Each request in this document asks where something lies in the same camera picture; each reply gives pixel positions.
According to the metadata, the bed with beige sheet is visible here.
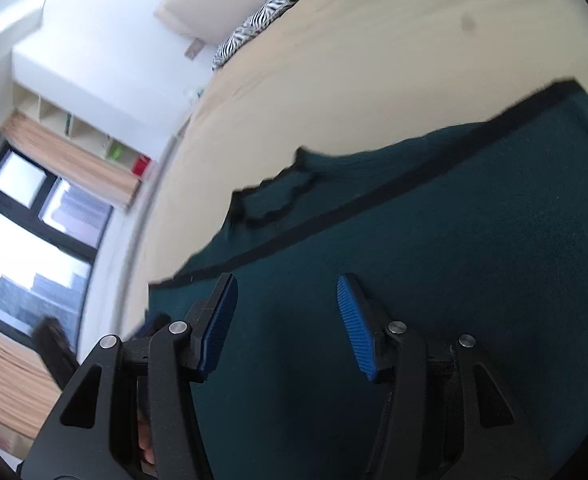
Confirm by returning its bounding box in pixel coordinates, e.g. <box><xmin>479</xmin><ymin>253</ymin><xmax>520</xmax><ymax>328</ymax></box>
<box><xmin>118</xmin><ymin>0</ymin><xmax>588</xmax><ymax>311</ymax></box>

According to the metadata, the zebra striped pillow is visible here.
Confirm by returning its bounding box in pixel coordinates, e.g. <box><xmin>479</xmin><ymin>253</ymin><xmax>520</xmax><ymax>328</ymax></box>
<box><xmin>211</xmin><ymin>0</ymin><xmax>304</xmax><ymax>72</ymax></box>

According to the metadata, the cream wall shelf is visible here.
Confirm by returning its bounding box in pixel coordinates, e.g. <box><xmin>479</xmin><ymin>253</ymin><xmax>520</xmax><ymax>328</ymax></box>
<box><xmin>12</xmin><ymin>82</ymin><xmax>156</xmax><ymax>184</ymax></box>

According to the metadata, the white window sill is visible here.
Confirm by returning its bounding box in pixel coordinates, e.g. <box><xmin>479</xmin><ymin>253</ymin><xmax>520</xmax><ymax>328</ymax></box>
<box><xmin>78</xmin><ymin>127</ymin><xmax>189</xmax><ymax>353</ymax></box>

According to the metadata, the black framed window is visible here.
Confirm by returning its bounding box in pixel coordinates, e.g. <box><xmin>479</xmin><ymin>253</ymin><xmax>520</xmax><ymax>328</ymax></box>
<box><xmin>0</xmin><ymin>144</ymin><xmax>115</xmax><ymax>349</ymax></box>

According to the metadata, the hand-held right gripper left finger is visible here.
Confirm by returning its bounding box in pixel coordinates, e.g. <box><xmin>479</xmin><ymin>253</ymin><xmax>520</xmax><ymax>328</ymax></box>
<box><xmin>16</xmin><ymin>272</ymin><xmax>239</xmax><ymax>480</ymax></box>

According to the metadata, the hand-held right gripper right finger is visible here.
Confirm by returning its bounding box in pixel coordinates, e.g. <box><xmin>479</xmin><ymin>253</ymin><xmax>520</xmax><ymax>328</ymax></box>
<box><xmin>337</xmin><ymin>273</ymin><xmax>555</xmax><ymax>480</ymax></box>

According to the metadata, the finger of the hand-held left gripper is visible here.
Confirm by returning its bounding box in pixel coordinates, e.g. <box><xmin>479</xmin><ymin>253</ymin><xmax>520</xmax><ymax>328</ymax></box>
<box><xmin>132</xmin><ymin>311</ymin><xmax>173</xmax><ymax>344</ymax></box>

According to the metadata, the beige curtain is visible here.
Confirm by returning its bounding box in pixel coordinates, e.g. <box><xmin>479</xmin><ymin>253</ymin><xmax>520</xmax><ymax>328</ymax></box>
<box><xmin>0</xmin><ymin>317</ymin><xmax>62</xmax><ymax>442</ymax></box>
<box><xmin>0</xmin><ymin>111</ymin><xmax>142</xmax><ymax>209</ymax></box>

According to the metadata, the dark green sweater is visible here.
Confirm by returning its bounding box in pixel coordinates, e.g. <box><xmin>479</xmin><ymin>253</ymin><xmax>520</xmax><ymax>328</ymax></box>
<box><xmin>147</xmin><ymin>77</ymin><xmax>588</xmax><ymax>480</ymax></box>

